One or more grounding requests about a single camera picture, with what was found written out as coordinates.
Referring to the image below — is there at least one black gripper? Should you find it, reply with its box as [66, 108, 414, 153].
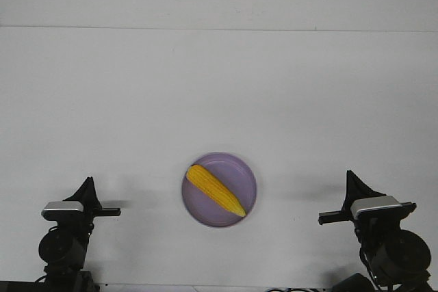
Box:
[318, 170, 417, 237]
[57, 177, 121, 230]

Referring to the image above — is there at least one purple round plate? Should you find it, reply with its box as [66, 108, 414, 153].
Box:
[181, 152, 257, 228]

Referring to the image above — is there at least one yellow corn cob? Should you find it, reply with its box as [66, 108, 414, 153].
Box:
[185, 164, 246, 217]

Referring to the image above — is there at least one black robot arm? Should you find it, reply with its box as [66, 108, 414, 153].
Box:
[318, 170, 432, 291]
[1, 176, 121, 292]

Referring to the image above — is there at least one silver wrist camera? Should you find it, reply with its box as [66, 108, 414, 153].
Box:
[350, 196, 402, 220]
[41, 201, 84, 222]

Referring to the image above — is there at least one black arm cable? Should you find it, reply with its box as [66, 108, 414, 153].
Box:
[357, 233, 383, 289]

